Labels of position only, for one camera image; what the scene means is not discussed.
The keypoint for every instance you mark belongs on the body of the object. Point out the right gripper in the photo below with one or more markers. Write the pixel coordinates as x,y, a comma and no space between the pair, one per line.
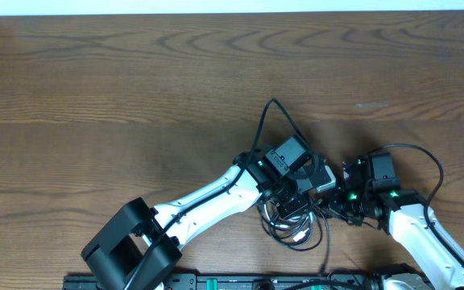
331,202

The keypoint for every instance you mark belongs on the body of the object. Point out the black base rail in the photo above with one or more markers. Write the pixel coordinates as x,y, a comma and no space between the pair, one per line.
263,282

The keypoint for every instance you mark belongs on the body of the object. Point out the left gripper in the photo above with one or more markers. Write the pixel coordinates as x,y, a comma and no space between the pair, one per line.
303,205

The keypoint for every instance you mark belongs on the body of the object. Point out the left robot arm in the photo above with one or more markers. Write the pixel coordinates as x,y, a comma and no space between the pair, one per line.
140,245

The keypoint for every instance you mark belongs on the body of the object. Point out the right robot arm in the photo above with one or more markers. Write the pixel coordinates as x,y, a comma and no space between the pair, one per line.
371,189

